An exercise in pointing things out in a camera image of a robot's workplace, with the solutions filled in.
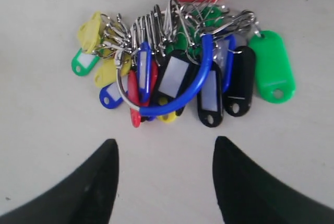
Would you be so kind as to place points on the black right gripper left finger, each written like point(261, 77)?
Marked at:
point(86, 196)

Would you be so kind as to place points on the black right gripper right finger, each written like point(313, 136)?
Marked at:
point(247, 193)

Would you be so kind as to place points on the colourful key tag bunch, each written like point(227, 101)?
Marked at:
point(192, 49)

